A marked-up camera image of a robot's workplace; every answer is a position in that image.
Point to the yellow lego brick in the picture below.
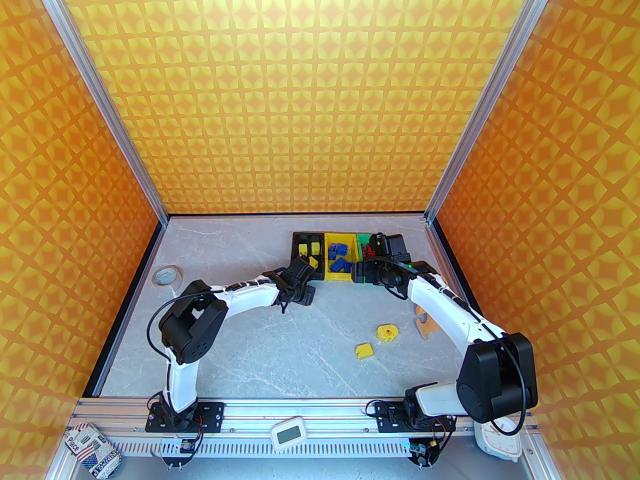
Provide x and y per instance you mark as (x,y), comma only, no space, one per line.
(315,247)
(303,247)
(364,351)
(313,262)

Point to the white analog clock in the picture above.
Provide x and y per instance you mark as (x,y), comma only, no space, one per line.
(500,448)

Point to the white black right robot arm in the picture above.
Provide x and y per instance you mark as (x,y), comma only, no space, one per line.
(500,378)

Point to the small circuit board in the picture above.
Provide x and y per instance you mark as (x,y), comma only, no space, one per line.
(419,449)
(186,447)

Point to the flag print tin can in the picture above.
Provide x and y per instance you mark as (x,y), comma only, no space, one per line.
(92,450)

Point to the orange monster plush toy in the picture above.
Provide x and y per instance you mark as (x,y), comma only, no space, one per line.
(425,330)

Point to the white tape roll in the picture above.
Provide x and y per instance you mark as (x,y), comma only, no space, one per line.
(156,277)

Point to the black plastic bin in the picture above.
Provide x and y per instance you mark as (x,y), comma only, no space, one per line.
(295,248)

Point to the yellow plastic bin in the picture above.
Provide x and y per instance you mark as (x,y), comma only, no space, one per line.
(340,275)

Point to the long blue lego brick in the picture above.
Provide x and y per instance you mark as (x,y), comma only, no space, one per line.
(340,265)

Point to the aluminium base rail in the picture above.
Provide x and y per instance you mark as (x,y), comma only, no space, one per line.
(325,413)

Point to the green plastic bin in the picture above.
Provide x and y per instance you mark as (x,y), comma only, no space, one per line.
(359,253)

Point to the round yellow lego piece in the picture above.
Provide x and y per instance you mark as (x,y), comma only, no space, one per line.
(387,333)

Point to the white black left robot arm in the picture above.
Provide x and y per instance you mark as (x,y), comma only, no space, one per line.
(192,323)

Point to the aluminium frame post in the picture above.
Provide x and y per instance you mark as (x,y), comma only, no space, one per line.
(489,93)
(99,93)

